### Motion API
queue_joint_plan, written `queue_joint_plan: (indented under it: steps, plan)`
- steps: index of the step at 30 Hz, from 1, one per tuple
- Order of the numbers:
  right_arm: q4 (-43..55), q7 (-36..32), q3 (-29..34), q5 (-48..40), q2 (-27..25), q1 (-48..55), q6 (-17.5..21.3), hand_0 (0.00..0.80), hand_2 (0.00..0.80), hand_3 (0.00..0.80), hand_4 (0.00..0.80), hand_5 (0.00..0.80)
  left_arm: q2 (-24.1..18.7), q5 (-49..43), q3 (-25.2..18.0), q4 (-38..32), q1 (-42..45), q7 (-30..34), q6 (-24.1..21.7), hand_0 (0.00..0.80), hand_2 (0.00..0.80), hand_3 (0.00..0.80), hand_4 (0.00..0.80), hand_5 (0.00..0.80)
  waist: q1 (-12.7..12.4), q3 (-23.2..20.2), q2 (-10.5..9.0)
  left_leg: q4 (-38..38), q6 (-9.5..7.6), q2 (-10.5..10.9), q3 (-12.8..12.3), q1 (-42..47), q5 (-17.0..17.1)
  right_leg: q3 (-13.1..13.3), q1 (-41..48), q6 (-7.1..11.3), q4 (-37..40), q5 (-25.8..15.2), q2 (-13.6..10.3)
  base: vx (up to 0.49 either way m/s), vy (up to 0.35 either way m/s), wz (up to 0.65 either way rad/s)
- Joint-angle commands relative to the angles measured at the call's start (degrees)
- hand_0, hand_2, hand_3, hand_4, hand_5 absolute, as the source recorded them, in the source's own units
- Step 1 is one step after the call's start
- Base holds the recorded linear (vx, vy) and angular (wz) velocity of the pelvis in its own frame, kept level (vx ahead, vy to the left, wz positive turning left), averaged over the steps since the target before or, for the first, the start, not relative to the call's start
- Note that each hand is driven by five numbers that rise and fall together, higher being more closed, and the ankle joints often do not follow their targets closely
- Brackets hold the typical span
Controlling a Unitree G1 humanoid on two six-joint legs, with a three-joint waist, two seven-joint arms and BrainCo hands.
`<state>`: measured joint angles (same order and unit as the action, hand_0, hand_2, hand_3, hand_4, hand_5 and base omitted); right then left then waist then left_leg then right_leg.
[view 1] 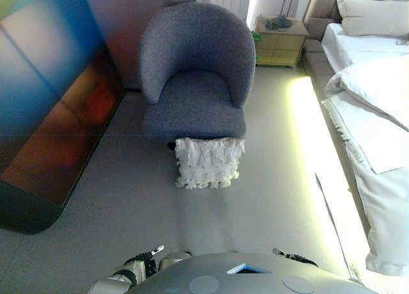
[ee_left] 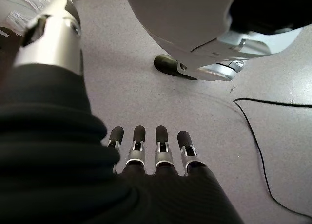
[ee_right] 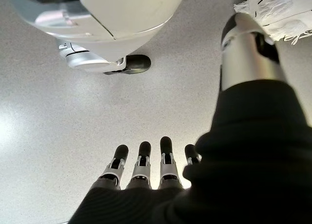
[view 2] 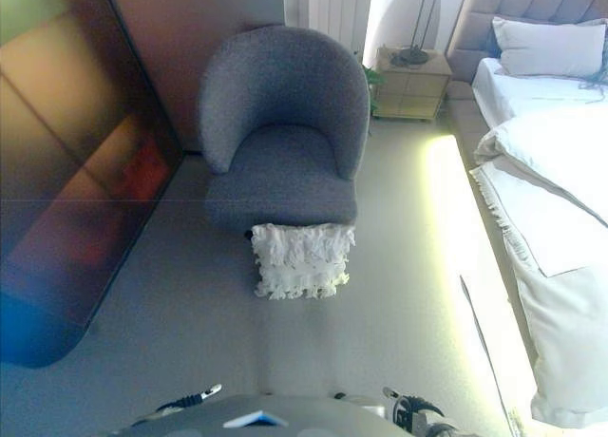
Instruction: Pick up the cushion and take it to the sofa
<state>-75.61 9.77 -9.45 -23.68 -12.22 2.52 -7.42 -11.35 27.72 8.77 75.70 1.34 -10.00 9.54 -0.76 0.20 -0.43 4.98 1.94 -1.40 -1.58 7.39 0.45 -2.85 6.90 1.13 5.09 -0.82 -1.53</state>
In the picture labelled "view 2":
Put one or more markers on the cream fringed blanket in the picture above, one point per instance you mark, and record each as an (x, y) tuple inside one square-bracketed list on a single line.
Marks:
[(560, 313)]

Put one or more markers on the beige nightstand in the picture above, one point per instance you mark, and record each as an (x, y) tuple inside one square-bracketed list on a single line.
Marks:
[(411, 92)]

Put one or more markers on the white duvet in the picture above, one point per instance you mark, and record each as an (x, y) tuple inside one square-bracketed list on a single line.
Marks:
[(560, 147)]

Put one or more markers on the table lamp with dark stand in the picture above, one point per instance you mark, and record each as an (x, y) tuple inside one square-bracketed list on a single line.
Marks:
[(420, 28)]

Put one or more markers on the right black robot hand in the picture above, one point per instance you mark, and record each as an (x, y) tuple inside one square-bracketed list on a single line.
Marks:
[(413, 408)]

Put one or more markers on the blue-grey tasselled throw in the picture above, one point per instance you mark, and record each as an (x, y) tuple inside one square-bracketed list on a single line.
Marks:
[(596, 83)]

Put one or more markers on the white pillow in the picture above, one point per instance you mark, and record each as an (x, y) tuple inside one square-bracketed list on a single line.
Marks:
[(546, 47)]

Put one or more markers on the white ribbed radiator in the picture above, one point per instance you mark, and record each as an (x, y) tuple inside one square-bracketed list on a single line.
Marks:
[(332, 5)]

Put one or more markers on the green potted plant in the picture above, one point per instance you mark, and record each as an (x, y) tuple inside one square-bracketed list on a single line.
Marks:
[(373, 78)]

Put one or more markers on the white bed sheet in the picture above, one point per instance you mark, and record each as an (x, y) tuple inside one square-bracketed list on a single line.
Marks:
[(522, 100)]

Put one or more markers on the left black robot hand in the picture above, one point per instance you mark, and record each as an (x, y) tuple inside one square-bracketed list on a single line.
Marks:
[(197, 396)]

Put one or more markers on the grey fabric armchair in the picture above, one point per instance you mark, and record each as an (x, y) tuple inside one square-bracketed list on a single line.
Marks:
[(285, 76)]

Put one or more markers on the grey robot torso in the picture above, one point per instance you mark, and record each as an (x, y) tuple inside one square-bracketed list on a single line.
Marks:
[(237, 415)]

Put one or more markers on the beige upholstered bed frame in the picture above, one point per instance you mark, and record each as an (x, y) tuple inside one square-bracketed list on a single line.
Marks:
[(480, 9)]

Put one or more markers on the white fringed cushion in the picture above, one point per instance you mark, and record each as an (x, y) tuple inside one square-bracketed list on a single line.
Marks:
[(301, 261)]

